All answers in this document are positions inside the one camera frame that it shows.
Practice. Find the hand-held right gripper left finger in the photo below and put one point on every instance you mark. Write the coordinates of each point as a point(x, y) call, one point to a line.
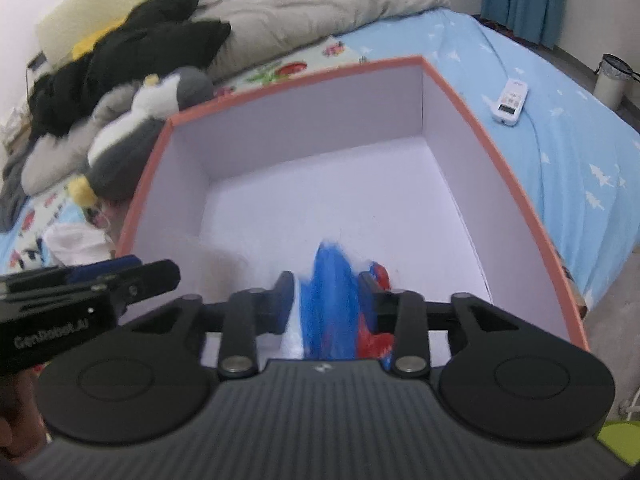
point(287, 302)

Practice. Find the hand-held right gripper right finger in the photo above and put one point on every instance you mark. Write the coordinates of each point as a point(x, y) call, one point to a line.
point(369, 310)

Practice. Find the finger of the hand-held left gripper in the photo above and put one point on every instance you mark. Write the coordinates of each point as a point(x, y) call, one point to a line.
point(100, 270)
point(150, 277)

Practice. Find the blue red white cloth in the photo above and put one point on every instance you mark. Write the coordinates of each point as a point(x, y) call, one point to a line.
point(330, 305)

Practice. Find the orange cardboard box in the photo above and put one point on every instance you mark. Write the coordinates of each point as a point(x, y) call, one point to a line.
point(350, 185)

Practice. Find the person's left hand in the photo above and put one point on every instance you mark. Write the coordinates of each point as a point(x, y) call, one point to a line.
point(15, 410)

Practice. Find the dark grey cloth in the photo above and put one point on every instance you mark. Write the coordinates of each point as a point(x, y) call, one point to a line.
point(12, 195)

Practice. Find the grey penguin plush toy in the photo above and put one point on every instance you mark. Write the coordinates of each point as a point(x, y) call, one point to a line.
point(125, 145)

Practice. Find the yellow cloth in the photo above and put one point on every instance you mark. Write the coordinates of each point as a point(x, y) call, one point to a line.
point(90, 42)

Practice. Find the black jacket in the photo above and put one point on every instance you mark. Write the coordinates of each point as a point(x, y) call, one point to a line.
point(150, 45)

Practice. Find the cream pillow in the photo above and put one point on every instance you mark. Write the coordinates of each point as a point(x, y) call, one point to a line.
point(75, 20)

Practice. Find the white remote control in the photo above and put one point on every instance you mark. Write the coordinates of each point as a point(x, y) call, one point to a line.
point(510, 100)

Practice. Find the blue bedsheet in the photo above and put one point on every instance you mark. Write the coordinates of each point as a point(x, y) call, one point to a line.
point(575, 160)

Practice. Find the green object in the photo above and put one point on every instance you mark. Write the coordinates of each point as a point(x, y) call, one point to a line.
point(622, 440)

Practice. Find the beige quilt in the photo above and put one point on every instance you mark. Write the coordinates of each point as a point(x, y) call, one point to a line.
point(310, 5)

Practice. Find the white trash bin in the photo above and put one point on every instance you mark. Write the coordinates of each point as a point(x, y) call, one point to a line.
point(612, 82)

